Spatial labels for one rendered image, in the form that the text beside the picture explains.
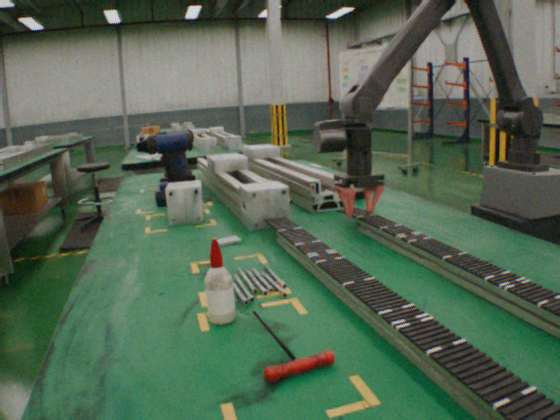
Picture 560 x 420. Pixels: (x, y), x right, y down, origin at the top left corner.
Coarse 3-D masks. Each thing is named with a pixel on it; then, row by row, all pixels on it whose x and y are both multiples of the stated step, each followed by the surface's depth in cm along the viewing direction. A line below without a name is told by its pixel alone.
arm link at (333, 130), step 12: (360, 108) 89; (372, 108) 90; (336, 120) 92; (348, 120) 92; (360, 120) 91; (372, 120) 91; (324, 132) 91; (336, 132) 92; (324, 144) 91; (336, 144) 92
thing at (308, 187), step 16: (256, 160) 164; (272, 160) 169; (272, 176) 146; (288, 176) 130; (304, 176) 121; (320, 176) 125; (304, 192) 119; (320, 192) 115; (336, 192) 116; (320, 208) 118; (336, 208) 117
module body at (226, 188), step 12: (204, 168) 171; (204, 180) 167; (216, 180) 139; (228, 180) 122; (240, 180) 139; (252, 180) 124; (264, 180) 118; (216, 192) 142; (228, 192) 122; (228, 204) 124; (240, 216) 110
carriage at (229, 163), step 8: (208, 160) 148; (216, 160) 137; (224, 160) 138; (232, 160) 138; (240, 160) 139; (216, 168) 137; (224, 168) 138; (232, 168) 139; (240, 168) 140; (248, 168) 141; (232, 176) 141
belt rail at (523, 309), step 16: (384, 240) 87; (400, 240) 81; (416, 256) 76; (432, 256) 71; (448, 272) 68; (464, 272) 64; (480, 288) 61; (496, 288) 57; (496, 304) 57; (512, 304) 55; (528, 304) 52; (528, 320) 52; (544, 320) 50
